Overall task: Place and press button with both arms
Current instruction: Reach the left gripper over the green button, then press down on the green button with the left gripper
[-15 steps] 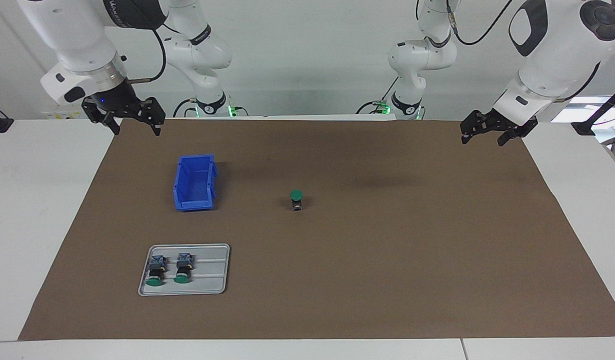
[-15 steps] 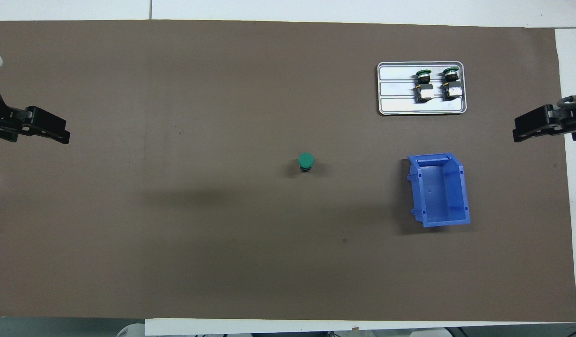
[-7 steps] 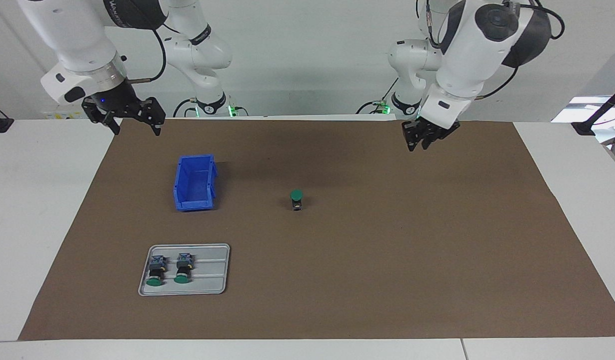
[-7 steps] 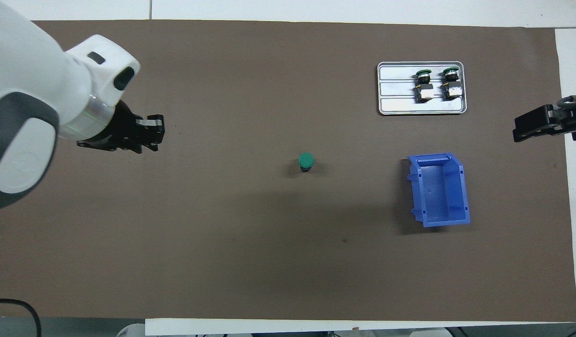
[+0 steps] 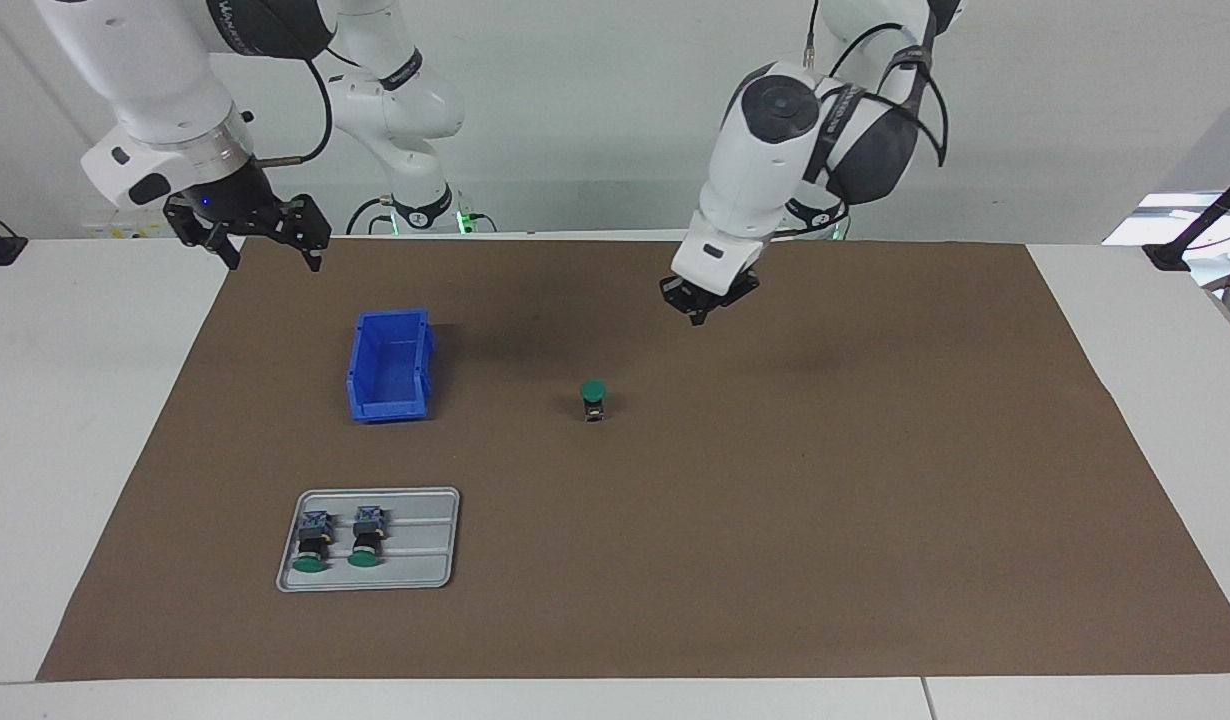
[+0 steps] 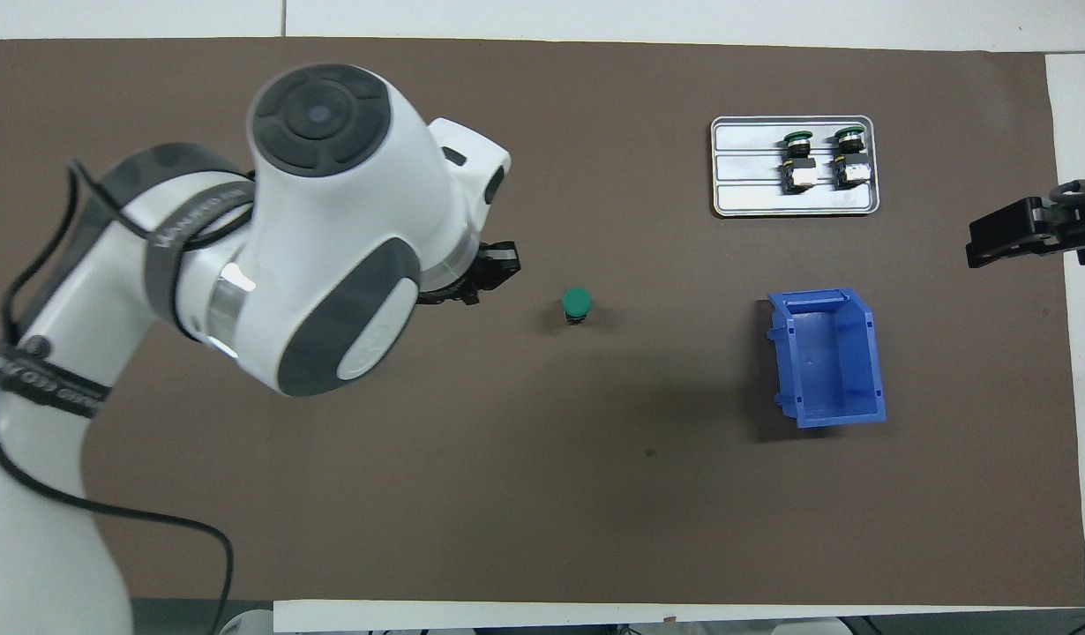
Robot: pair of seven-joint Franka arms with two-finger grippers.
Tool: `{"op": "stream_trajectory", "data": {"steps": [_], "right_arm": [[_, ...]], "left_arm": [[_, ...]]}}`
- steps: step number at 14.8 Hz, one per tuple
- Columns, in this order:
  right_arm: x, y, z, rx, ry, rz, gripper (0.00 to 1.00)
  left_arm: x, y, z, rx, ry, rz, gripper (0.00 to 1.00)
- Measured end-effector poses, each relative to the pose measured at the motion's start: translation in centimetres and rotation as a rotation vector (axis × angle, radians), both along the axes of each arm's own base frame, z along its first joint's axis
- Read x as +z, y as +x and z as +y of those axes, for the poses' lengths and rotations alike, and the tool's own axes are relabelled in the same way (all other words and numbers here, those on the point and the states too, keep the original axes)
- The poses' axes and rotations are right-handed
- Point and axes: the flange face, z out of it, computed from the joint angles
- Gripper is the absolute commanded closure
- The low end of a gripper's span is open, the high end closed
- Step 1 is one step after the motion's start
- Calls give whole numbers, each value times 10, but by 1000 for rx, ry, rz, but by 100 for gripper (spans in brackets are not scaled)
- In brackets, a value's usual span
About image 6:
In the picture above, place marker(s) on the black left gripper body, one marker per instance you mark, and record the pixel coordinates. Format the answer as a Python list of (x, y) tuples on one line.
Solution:
[(450, 287)]

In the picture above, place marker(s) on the green push button switch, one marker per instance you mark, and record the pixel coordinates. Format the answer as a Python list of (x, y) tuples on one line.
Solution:
[(849, 163), (798, 168), (577, 302)]

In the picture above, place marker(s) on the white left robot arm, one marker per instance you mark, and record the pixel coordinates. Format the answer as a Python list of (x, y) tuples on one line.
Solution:
[(348, 220)]

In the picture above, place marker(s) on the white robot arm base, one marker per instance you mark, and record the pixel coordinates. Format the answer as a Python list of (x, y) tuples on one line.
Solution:
[(247, 623), (811, 629)]

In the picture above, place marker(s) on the brown table mat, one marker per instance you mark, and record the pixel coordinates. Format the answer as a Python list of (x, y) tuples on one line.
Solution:
[(507, 511)]

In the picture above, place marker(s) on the blue plastic storage bin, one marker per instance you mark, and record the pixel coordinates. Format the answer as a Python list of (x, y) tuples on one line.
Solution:
[(829, 370)]

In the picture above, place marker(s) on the silver metal tray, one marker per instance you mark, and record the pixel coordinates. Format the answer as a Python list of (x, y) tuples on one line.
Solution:
[(754, 198)]

